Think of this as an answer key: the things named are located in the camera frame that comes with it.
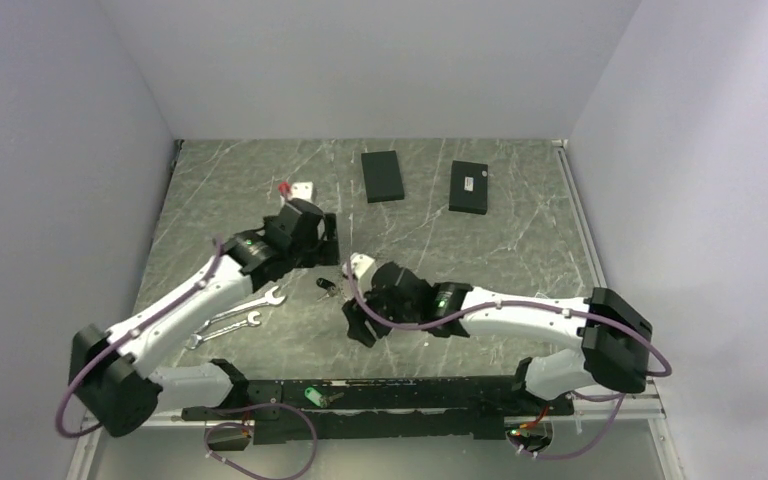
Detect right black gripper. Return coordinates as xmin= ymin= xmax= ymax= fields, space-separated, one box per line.
xmin=341 ymin=287 xmax=419 ymax=350

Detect green key tag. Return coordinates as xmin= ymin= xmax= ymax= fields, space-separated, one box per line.
xmin=304 ymin=387 xmax=344 ymax=409

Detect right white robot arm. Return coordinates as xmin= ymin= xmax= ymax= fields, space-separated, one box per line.
xmin=342 ymin=254 xmax=653 ymax=415

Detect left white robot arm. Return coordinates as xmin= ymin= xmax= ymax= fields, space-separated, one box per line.
xmin=55 ymin=199 xmax=340 ymax=438

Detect upper silver wrench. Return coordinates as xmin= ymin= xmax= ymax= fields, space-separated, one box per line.
xmin=205 ymin=285 xmax=286 ymax=326

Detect silver wrench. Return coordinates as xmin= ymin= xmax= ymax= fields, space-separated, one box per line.
xmin=184 ymin=311 xmax=261 ymax=350
xmin=205 ymin=285 xmax=286 ymax=326

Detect plain black rectangular box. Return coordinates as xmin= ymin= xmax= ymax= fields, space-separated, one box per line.
xmin=361 ymin=150 xmax=405 ymax=204

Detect black box with label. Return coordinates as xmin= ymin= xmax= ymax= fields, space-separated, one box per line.
xmin=448 ymin=161 xmax=489 ymax=215

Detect lower silver wrench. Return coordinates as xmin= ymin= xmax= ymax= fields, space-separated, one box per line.
xmin=184 ymin=311 xmax=261 ymax=350

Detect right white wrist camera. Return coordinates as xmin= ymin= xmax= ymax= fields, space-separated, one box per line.
xmin=342 ymin=253 xmax=377 ymax=281

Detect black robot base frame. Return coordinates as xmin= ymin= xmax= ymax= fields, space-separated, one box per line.
xmin=181 ymin=375 xmax=574 ymax=445

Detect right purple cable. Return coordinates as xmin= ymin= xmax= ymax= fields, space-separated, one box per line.
xmin=344 ymin=259 xmax=674 ymax=462

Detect aluminium rail frame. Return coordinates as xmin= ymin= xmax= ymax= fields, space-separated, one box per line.
xmin=67 ymin=139 xmax=659 ymax=462

